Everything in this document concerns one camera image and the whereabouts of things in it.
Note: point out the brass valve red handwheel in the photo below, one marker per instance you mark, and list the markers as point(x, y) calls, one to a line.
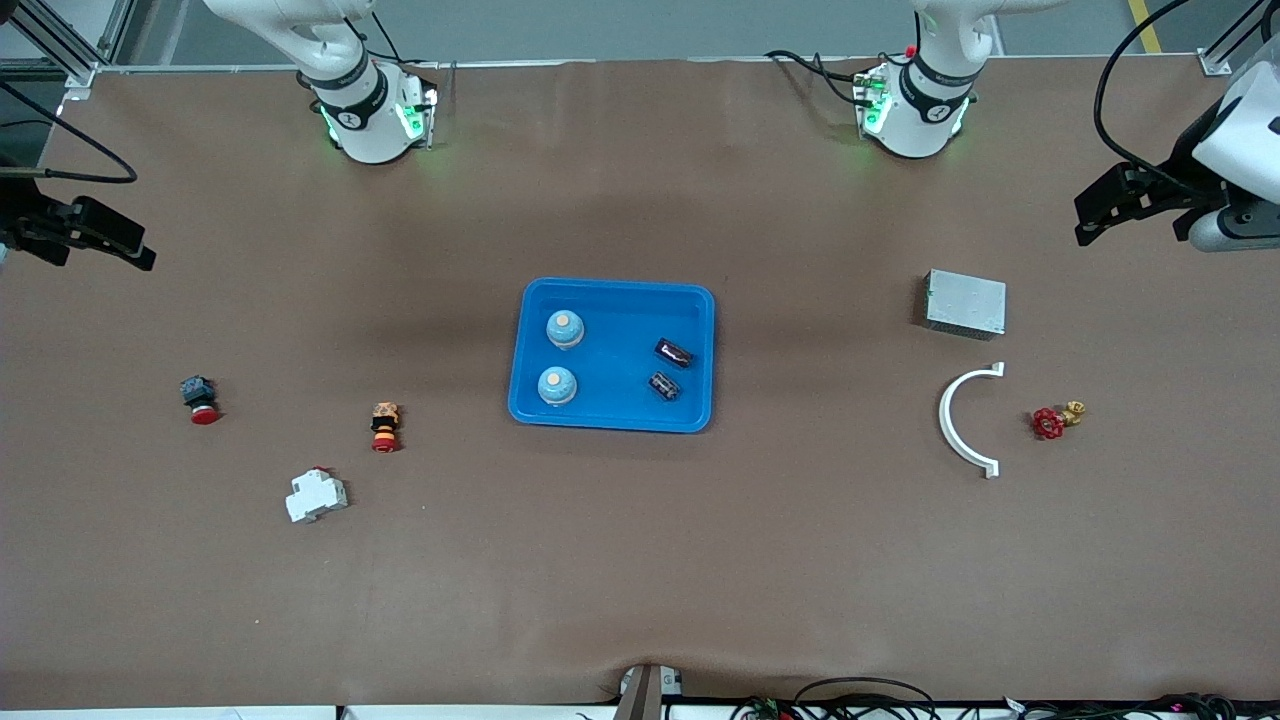
point(1050, 423)

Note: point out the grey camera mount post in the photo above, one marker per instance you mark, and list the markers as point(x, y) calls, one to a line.
point(645, 695)

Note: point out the aluminium frame post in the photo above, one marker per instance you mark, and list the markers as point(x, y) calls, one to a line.
point(1215, 65)
point(78, 76)

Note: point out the white curved plastic bracket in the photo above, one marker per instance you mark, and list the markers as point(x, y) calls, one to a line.
point(945, 415)

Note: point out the red yellow push button switch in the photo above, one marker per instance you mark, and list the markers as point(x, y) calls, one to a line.
point(385, 427)

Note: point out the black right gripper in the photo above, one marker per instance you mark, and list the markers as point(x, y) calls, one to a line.
point(22, 222)

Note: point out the blue dome bell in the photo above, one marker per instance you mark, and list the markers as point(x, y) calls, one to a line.
point(557, 386)
point(565, 329)

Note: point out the short brown electrolytic capacitor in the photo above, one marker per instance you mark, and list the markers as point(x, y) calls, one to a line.
point(665, 386)

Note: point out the white circuit breaker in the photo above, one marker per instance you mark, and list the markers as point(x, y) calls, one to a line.
point(316, 496)

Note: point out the red emergency stop button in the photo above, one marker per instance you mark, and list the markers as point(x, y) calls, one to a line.
point(200, 396)

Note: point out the blue plastic tray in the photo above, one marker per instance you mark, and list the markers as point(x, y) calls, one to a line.
point(615, 300)

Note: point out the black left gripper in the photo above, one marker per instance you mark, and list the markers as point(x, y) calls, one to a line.
point(1176, 177)

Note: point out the grey metal box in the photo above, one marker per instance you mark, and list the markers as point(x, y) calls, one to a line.
point(965, 303)

